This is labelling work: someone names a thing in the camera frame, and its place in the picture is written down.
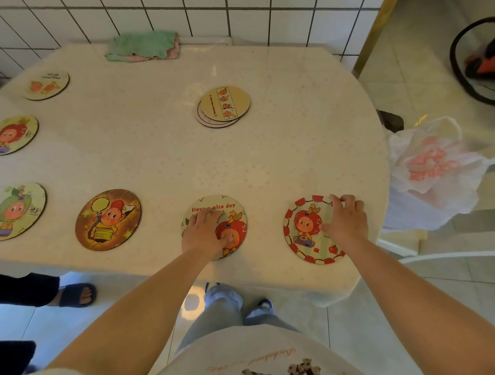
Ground person's right hand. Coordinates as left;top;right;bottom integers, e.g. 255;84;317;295
322;194;369;252

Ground orange and black appliance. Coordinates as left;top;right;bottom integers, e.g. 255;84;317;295
465;39;495;80

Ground red bordered apple character coaster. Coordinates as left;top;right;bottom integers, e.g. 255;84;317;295
283;195;347;265

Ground green cloth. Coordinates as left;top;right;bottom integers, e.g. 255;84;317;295
105;31;178;62

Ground dark blue slipper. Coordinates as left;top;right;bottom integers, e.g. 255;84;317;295
58;283;97;308

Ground yellow red-haired character coaster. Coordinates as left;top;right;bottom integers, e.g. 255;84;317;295
0;115;39;156

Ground cream coaster with figure strip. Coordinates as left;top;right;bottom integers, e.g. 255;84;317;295
200;85;251;123

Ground wooden door frame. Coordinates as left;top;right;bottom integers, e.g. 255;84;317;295
352;0;398;79

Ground cream coaster with small figures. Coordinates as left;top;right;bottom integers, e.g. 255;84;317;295
24;70;70;101

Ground person's left hand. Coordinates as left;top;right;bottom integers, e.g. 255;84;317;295
181;208;236;260

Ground person's grey trousers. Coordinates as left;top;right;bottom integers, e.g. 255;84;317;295
176;285;304;354

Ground brown character round coaster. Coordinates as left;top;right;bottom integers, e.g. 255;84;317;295
75;189;142;252

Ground person's right forearm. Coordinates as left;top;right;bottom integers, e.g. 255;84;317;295
342;236;495;375

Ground pale pink round coaster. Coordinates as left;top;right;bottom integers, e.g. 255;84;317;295
196;100;241;129

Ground cream apple character round coaster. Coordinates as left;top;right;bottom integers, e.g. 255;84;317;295
181;195;248;260

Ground black round fan guard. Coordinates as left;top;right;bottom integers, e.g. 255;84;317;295
449;16;495;106

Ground white plastic bag red print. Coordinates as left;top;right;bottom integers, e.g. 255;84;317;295
381;117;495;232

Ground green character round coaster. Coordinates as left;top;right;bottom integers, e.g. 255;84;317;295
0;182;47;242

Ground white plastic chair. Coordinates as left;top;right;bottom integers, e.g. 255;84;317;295
377;228;495;267

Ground person's left forearm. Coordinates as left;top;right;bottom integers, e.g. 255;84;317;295
46;247;217;375

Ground cream dotted tablecloth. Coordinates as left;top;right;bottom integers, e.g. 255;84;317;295
0;42;390;308

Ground person's cream printed shirt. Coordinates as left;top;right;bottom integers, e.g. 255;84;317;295
159;324;366;375

